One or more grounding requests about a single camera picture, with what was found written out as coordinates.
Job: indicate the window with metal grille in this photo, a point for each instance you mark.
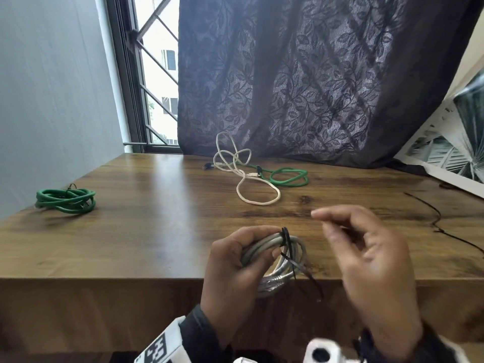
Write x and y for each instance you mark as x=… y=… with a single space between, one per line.
x=132 y=90

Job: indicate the person's right thumb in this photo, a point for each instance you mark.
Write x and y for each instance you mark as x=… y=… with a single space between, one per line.
x=334 y=241

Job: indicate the person's left forearm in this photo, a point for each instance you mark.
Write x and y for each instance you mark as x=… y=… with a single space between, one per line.
x=204 y=340

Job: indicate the dark leaf-patterned curtain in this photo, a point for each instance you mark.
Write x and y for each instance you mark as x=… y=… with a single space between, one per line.
x=321 y=79

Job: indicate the white wrist camera with marker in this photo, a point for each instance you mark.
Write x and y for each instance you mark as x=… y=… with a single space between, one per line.
x=162 y=344

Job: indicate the black and white picture board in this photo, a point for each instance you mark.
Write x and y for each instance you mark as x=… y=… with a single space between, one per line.
x=450 y=154

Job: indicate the person's left fingers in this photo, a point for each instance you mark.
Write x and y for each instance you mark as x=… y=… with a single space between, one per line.
x=257 y=235

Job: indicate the person's left hand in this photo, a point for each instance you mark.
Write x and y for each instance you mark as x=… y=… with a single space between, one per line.
x=223 y=275

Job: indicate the person's right forearm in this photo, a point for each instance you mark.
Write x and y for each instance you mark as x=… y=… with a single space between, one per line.
x=427 y=347

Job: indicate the person's right hand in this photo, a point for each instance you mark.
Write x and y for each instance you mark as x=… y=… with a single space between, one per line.
x=378 y=275

